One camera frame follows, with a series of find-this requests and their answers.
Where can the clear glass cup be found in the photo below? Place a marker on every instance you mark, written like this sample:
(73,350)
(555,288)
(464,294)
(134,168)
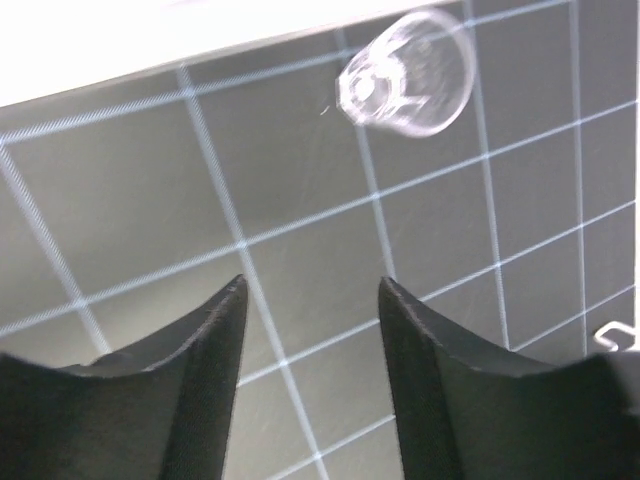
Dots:
(415,78)

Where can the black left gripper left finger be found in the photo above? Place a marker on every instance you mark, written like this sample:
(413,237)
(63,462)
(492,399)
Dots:
(159,408)

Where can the black grid mat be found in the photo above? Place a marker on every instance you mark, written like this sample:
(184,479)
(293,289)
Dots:
(125,206)

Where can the white wire dish rack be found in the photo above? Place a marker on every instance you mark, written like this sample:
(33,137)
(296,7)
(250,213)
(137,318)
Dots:
(617,336)

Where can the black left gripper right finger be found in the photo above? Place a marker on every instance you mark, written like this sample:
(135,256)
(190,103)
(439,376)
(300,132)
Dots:
(466,408)

